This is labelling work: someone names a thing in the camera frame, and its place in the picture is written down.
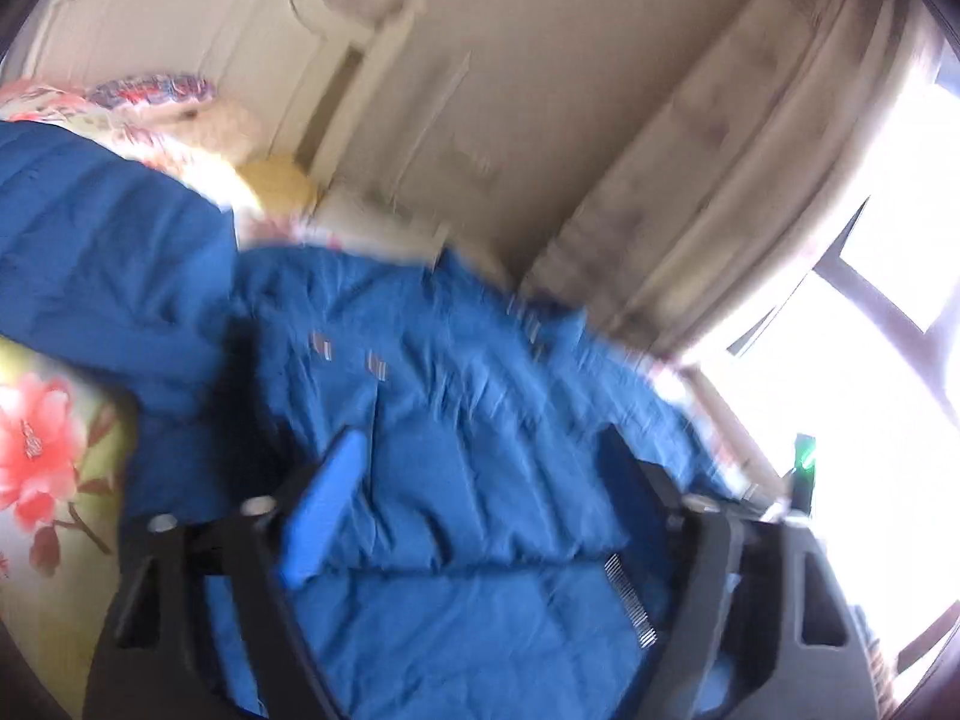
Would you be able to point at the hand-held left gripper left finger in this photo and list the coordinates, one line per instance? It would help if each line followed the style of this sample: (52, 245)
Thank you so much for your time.
(324, 504)

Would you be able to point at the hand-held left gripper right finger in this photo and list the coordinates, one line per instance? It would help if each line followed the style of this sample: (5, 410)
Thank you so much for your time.
(679, 532)

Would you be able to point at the blue down jacket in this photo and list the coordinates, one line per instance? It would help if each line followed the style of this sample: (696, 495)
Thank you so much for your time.
(465, 375)

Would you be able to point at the window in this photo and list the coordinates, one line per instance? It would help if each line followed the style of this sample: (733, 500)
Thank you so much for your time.
(877, 360)

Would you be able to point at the floral bed sheet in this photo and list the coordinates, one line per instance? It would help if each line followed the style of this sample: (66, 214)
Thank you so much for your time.
(52, 450)

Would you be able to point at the cream printed curtain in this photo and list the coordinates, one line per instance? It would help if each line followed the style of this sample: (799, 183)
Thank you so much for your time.
(720, 127)

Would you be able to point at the floral pillow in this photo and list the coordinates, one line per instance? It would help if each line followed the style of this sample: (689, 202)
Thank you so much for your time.
(150, 88)

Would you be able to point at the white wooden headboard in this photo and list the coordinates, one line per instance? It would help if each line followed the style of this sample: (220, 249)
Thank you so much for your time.
(187, 7)

